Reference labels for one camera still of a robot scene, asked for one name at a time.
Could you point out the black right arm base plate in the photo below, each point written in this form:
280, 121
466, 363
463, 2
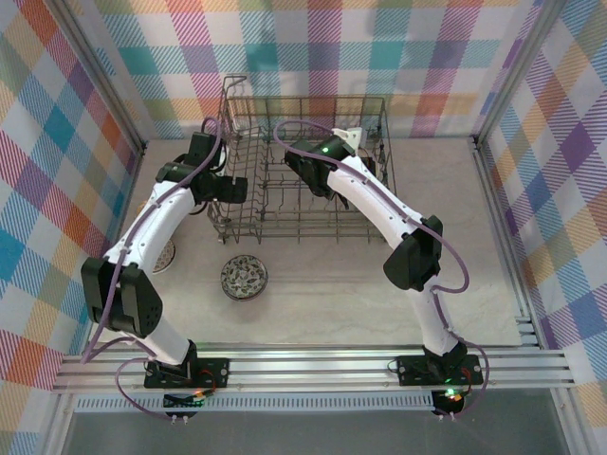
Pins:
412, 369

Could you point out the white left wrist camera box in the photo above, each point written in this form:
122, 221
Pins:
225, 156

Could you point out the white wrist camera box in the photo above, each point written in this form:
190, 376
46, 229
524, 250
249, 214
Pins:
225, 156
351, 136

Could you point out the black leaf patterned bowl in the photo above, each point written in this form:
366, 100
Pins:
244, 277

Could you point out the brown patterned bowl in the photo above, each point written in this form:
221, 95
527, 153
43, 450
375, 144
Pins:
167, 256

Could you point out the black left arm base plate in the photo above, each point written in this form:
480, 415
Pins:
213, 374

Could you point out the wide aluminium mounting rail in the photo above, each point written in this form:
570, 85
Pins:
308, 369

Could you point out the aluminium frame post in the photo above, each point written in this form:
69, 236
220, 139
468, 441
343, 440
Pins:
57, 426
569, 422
104, 76
517, 71

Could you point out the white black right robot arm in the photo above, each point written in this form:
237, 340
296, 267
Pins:
370, 199

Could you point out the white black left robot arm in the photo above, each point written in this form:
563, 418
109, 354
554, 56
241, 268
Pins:
142, 227

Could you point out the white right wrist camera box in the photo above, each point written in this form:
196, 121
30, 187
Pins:
351, 136

